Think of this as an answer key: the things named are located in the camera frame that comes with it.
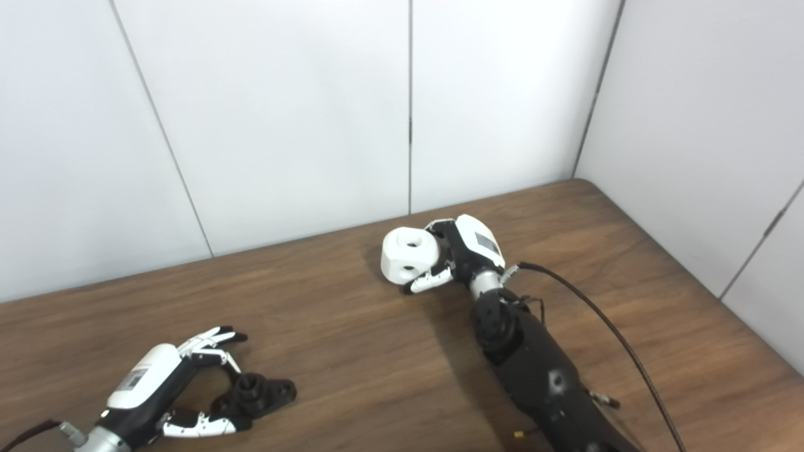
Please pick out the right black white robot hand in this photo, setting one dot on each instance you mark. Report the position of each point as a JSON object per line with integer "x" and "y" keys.
{"x": 477, "y": 248}

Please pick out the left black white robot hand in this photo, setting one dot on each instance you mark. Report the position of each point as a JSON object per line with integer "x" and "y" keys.
{"x": 144, "y": 383}

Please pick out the round white plastic piece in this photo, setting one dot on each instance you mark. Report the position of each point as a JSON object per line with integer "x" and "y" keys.
{"x": 405, "y": 257}

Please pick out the black flanged holder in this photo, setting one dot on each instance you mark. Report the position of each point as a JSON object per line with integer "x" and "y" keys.
{"x": 264, "y": 392}

